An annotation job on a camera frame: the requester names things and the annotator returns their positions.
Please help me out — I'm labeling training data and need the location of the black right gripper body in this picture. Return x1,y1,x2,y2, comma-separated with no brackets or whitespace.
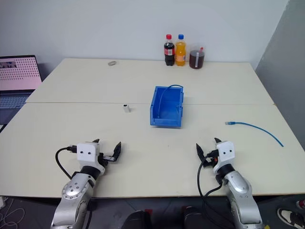
203,150,219,168

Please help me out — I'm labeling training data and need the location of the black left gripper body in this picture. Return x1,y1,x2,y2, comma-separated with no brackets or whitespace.
98,152,118,167

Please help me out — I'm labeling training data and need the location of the blue plastic storage bin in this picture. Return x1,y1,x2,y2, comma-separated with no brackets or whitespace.
149,85,185,129

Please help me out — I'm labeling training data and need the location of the dark rounded shape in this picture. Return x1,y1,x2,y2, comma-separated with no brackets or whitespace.
123,209,153,229

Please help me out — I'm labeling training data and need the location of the clear jar dark red liquid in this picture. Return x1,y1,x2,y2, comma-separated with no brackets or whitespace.
189,42,206,70

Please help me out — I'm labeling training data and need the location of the orange soda bottle blue cap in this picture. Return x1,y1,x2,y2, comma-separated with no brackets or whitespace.
174,34,187,67

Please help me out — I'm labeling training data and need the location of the cola bottle red cap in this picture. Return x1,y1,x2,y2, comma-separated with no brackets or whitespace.
163,34,176,67

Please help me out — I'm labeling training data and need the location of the black and white sneaker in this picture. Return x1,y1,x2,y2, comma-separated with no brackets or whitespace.
277,208,305,229

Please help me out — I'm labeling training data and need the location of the open laptop computer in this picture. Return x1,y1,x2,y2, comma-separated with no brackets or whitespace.
0,55,43,125

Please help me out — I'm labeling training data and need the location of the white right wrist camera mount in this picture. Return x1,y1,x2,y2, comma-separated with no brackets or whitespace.
212,141,235,174

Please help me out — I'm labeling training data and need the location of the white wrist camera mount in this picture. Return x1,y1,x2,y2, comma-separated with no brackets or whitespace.
212,141,235,174
76,141,106,173

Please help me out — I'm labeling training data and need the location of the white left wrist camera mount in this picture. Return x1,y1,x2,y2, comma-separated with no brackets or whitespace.
76,141,106,173

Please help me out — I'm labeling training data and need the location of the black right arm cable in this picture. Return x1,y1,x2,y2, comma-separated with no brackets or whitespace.
197,154,237,229

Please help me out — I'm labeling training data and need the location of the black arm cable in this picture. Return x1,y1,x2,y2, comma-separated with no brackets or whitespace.
55,145,78,180
197,154,237,229

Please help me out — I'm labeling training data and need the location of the blue Ethernet cable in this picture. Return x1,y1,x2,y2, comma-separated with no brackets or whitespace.
224,121,285,147

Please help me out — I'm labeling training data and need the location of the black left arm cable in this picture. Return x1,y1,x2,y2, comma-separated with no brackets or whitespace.
55,145,78,180

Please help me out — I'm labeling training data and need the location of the thin white floor cable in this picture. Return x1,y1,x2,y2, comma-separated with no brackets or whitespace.
0,197,26,226

